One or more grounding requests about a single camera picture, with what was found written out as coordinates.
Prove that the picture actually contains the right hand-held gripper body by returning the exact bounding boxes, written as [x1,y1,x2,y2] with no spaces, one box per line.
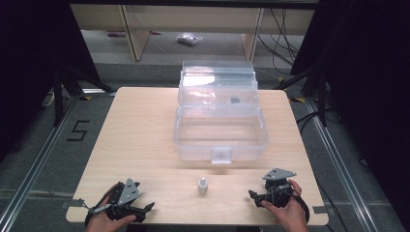
[261,167,298,209]

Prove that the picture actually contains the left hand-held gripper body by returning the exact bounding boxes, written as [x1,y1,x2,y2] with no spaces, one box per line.
[105,178,146,224]

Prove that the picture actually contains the clear plastic storage box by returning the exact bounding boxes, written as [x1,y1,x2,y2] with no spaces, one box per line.
[172,60,270,165]

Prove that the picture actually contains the person's right hand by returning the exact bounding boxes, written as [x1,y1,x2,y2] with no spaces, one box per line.
[260,179,309,232]

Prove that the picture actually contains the person's left hand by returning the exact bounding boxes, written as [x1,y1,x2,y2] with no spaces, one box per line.
[84,185,137,232]

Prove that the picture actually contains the black metal stand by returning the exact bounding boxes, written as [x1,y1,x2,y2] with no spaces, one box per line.
[51,62,117,128]
[274,62,330,128]

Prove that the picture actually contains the clear plastic bag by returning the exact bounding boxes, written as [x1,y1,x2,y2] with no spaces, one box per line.
[176,32,205,46]

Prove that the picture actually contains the beige wooden desk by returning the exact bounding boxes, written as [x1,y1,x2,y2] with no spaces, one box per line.
[70,3,316,63]

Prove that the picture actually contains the right hand-held gripper cable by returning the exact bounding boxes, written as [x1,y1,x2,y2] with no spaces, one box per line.
[289,189,311,224]

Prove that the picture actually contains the hand-held gripper cable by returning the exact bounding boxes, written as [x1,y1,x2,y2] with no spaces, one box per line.
[289,189,311,224]
[78,184,125,228]

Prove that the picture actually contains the left hand-held gripper cable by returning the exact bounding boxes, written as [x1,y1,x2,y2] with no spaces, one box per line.
[78,184,125,228]

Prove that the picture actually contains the aluminium floor rail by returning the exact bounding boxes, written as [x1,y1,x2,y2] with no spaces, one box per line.
[0,95,81,232]
[304,98,380,232]

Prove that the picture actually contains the black cables on floor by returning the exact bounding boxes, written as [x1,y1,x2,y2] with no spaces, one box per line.
[256,9,302,75]

